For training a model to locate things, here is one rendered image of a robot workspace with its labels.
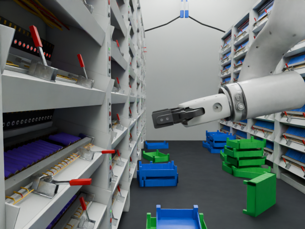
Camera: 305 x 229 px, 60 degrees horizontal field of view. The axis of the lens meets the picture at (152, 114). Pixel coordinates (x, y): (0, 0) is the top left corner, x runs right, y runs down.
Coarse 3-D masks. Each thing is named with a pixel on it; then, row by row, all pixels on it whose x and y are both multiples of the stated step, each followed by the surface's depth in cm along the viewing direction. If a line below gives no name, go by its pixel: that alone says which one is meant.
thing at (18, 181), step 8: (72, 144) 72; (80, 144) 75; (88, 144) 83; (64, 152) 63; (72, 152) 68; (48, 160) 54; (56, 160) 57; (32, 168) 48; (40, 168) 49; (48, 168) 53; (16, 176) 42; (24, 176) 43; (8, 184) 39; (16, 184) 40; (24, 184) 43; (8, 192) 38; (16, 192) 40
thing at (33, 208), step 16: (16, 128) 64; (32, 128) 72; (64, 128) 89; (80, 128) 89; (96, 144) 89; (80, 160) 69; (96, 160) 75; (64, 176) 55; (80, 176) 59; (64, 192) 48; (16, 208) 29; (32, 208) 39; (48, 208) 41; (16, 224) 34; (32, 224) 35; (48, 224) 44
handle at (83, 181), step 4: (52, 176) 45; (48, 180) 45; (68, 180) 46; (72, 180) 45; (76, 180) 45; (80, 180) 45; (84, 180) 44; (88, 180) 44; (56, 184) 45; (60, 184) 45; (72, 184) 44; (76, 184) 44; (80, 184) 44; (84, 184) 44; (88, 184) 44
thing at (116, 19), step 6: (114, 0) 108; (114, 6) 111; (114, 12) 114; (120, 12) 125; (114, 18) 135; (120, 18) 129; (114, 24) 147; (120, 24) 133; (126, 24) 156; (126, 30) 154
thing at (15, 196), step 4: (72, 156) 68; (64, 160) 63; (68, 160) 64; (60, 164) 59; (56, 168) 56; (48, 172) 53; (28, 184) 45; (28, 188) 44; (20, 192) 41; (24, 192) 43; (12, 196) 39; (16, 196) 40; (8, 200) 38; (12, 200) 39
